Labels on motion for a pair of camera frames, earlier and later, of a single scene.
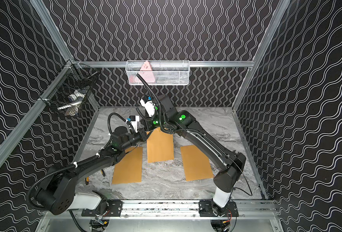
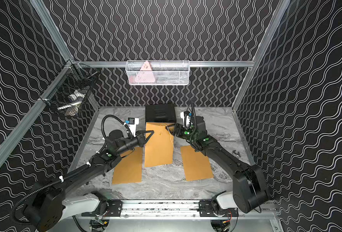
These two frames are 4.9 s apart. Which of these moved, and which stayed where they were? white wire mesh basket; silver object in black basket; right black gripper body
Moved: right black gripper body
Stayed: silver object in black basket; white wire mesh basket
